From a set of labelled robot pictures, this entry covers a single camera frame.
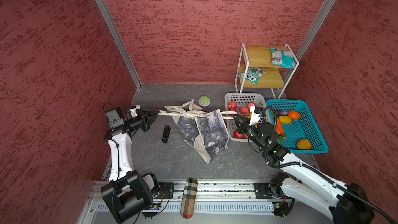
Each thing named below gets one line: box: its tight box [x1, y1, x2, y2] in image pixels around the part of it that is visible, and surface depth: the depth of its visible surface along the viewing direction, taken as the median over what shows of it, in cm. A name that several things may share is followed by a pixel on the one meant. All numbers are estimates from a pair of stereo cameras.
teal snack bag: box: [269, 47, 296, 69], surface depth 87 cm
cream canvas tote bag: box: [158, 99, 238, 165], surface depth 77 cm
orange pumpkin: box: [288, 109, 301, 121], surface depth 99 cm
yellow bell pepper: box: [296, 138, 312, 150], surface depth 87 cm
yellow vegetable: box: [278, 115, 292, 125], surface depth 99 cm
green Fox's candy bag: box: [238, 66, 266, 85], surface depth 104 cm
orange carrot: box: [275, 117, 285, 136], surface depth 97 cm
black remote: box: [161, 124, 172, 144], surface depth 94 cm
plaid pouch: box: [180, 177, 198, 219], surface depth 71 cm
